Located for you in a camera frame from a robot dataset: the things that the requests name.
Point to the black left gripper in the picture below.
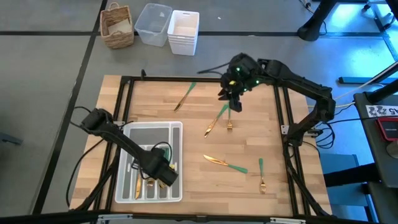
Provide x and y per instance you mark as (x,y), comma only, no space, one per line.
(157,161)

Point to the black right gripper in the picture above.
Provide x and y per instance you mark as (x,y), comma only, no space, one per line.
(233,85)

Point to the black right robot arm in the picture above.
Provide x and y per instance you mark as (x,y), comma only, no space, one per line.
(311,90)

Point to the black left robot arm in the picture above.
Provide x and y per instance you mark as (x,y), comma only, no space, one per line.
(124,143)

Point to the white plastic cutlery tray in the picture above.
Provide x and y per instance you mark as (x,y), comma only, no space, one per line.
(155,132)

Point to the white plastic storage bin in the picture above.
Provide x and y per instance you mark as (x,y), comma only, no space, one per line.
(183,43)

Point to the black pole base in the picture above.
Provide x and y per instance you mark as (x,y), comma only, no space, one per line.
(311,29)

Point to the clear plastic storage bin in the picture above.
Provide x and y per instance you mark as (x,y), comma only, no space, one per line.
(153,31)

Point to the black metal bar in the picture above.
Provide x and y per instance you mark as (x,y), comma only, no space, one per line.
(357,80)

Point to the black metal crossbar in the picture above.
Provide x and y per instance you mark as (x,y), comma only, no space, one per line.
(46,217)

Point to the black metal beam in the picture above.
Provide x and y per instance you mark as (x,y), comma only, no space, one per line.
(351,175)

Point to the woven wicker basket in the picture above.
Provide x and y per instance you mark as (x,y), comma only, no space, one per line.
(116,40)

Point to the beige card sheet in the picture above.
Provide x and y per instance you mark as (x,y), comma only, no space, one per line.
(119,27)

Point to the black side table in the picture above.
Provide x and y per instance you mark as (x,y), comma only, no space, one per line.
(373,149)

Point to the white printed label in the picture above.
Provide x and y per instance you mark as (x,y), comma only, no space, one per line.
(381,111)

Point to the red-edged black tablet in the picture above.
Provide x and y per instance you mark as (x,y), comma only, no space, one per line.
(388,129)

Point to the grey metal foot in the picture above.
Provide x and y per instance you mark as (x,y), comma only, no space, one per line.
(11,138)

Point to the grey round disc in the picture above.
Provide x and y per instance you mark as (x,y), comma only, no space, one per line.
(393,150)

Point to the silver metal bracket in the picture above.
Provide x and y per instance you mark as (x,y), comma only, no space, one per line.
(287,220)
(115,216)

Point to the black metal rig frame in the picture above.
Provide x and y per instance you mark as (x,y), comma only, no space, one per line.
(174,79)

